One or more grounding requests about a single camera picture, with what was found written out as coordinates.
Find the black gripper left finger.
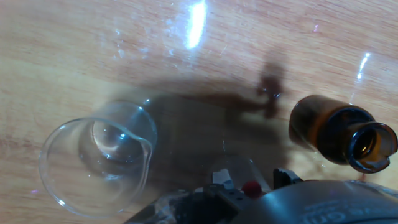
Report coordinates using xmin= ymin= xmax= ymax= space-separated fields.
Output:
xmin=198 ymin=167 xmax=249 ymax=218

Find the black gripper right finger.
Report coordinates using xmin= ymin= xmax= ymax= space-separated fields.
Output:
xmin=272 ymin=167 xmax=304 ymax=189

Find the brown wooden board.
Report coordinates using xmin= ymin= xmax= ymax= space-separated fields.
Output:
xmin=0 ymin=0 xmax=398 ymax=224

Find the amber glass bottle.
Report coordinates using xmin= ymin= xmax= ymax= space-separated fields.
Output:
xmin=288 ymin=95 xmax=398 ymax=174

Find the clear glass beaker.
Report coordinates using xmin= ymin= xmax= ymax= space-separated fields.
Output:
xmin=203 ymin=154 xmax=273 ymax=195
xmin=39 ymin=101 xmax=158 ymax=218

